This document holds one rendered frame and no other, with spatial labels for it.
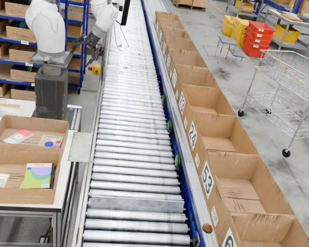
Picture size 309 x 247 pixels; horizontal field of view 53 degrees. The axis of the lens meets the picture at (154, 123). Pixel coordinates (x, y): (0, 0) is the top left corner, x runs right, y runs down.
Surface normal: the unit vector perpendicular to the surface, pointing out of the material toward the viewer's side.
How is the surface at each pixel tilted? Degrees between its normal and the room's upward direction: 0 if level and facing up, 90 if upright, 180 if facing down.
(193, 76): 89
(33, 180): 0
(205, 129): 89
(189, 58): 89
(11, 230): 0
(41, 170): 0
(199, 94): 89
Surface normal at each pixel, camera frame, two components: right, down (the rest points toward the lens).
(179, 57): 0.08, 0.52
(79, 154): 0.17, -0.84
